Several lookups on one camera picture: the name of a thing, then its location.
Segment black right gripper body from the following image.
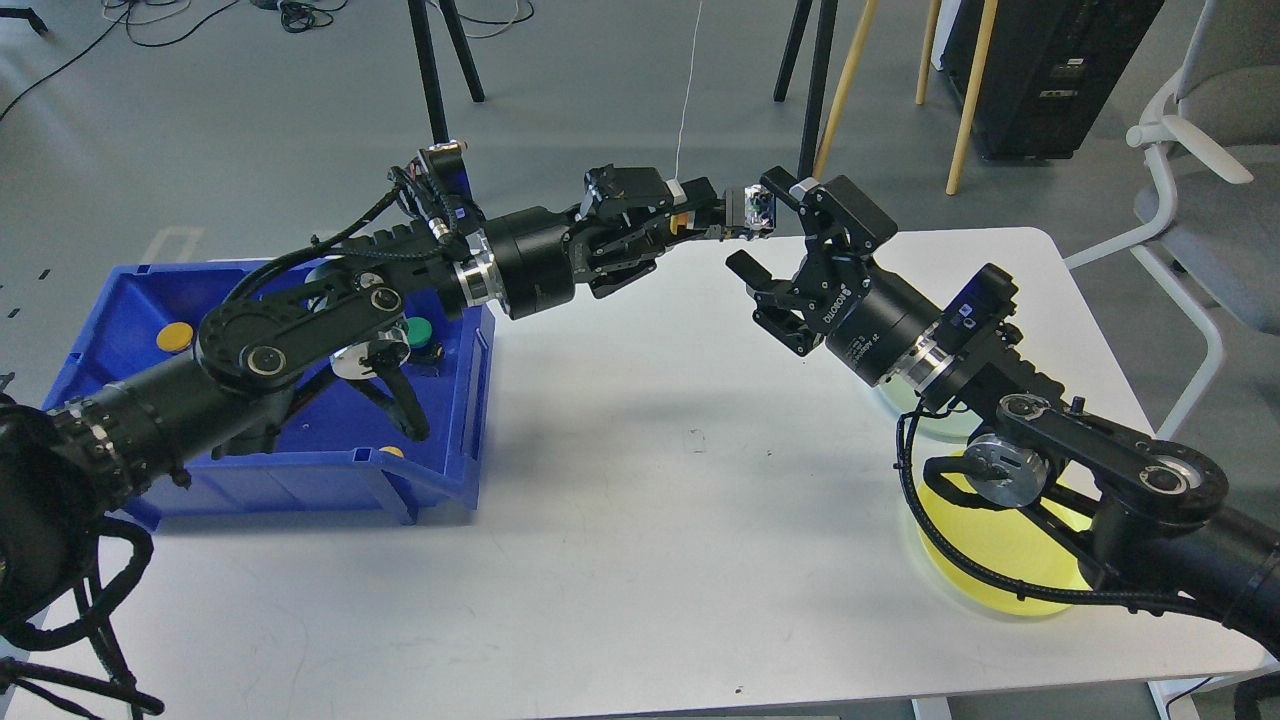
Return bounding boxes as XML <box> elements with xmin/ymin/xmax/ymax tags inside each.
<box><xmin>774</xmin><ymin>236</ymin><xmax>940</xmax><ymax>386</ymax></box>

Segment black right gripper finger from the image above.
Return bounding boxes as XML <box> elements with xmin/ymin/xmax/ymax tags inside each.
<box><xmin>760</xmin><ymin>167</ymin><xmax>899</xmax><ymax>258</ymax></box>
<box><xmin>724</xmin><ymin>250</ymin><xmax>817</xmax><ymax>357</ymax></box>

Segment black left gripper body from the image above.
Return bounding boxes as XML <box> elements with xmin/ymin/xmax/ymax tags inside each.
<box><xmin>485</xmin><ymin>165</ymin><xmax>669</xmax><ymax>319</ymax></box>

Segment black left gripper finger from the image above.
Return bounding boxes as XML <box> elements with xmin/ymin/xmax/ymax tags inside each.
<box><xmin>660</xmin><ymin>178</ymin><xmax>721</xmax><ymax>217</ymax></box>
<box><xmin>655</xmin><ymin>211</ymin><xmax>728</xmax><ymax>258</ymax></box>

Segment yellow push button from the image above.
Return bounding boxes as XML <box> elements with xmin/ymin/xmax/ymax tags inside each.
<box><xmin>669</xmin><ymin>184</ymin><xmax>780</xmax><ymax>241</ymax></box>

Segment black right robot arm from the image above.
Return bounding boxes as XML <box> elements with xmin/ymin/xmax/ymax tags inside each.
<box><xmin>727</xmin><ymin>167</ymin><xmax>1279</xmax><ymax>653</ymax></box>

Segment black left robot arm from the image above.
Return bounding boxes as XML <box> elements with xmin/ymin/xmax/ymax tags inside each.
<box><xmin>1</xmin><ymin>141</ymin><xmax>774</xmax><ymax>717</ymax></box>

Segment green push button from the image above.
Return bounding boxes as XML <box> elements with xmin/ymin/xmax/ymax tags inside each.
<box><xmin>404</xmin><ymin>316</ymin><xmax>444</xmax><ymax>368</ymax></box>

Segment light green plate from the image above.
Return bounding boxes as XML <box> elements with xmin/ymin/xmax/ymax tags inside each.
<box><xmin>873</xmin><ymin>379</ymin><xmax>980</xmax><ymax>445</ymax></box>

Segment yellow plate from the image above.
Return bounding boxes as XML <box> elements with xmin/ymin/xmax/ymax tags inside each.
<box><xmin>915</xmin><ymin>469</ymin><xmax>1089</xmax><ymax>620</ymax></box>

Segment wooden stool legs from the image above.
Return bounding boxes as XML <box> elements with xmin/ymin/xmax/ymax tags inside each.
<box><xmin>812</xmin><ymin>0</ymin><xmax>998</xmax><ymax>196</ymax></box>

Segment black stool legs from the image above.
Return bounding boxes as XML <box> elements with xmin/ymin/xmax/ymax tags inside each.
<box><xmin>772</xmin><ymin>0</ymin><xmax>837</xmax><ymax>181</ymax></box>

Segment black computer tower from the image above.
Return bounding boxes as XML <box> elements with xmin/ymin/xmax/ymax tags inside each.
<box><xmin>970</xmin><ymin>1</ymin><xmax>1164</xmax><ymax>161</ymax></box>

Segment blue plastic bin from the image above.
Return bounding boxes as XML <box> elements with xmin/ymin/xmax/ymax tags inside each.
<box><xmin>44</xmin><ymin>260</ymin><xmax>495</xmax><ymax>529</ymax></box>

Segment white office chair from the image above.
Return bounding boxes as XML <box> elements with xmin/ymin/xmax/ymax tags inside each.
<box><xmin>1066</xmin><ymin>1</ymin><xmax>1279</xmax><ymax>439</ymax></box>

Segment white cable with plug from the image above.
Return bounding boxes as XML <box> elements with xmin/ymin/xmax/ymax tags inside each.
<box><xmin>672</xmin><ymin>0</ymin><xmax>704</xmax><ymax>183</ymax></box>

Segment black floor cables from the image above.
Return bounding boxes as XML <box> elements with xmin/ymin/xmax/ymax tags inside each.
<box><xmin>0</xmin><ymin>0</ymin><xmax>536</xmax><ymax>120</ymax></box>

